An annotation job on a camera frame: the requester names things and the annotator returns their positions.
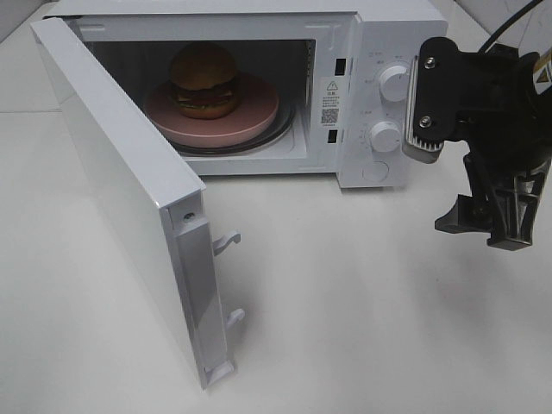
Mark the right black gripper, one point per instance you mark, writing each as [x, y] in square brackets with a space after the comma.
[504, 115]

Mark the round door release button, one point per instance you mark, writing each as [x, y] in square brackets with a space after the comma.
[375, 172]

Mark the white timer knob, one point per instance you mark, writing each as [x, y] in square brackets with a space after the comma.
[385, 137]

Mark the pink round plate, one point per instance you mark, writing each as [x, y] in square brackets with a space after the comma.
[260, 103]

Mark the burger with sesame-free bun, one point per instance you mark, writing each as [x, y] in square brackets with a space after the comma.
[205, 81]

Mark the white microwave door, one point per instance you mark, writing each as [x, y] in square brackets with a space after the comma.
[150, 196]

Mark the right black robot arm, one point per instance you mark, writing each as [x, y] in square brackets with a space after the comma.
[505, 118]

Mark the upper white power knob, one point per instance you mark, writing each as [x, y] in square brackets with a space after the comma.
[394, 81]

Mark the white warning label sticker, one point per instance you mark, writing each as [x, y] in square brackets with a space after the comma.
[331, 98]

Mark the glass microwave turntable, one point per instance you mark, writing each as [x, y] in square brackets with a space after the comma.
[279, 126]

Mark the white microwave oven body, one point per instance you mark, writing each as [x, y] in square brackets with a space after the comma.
[292, 45]

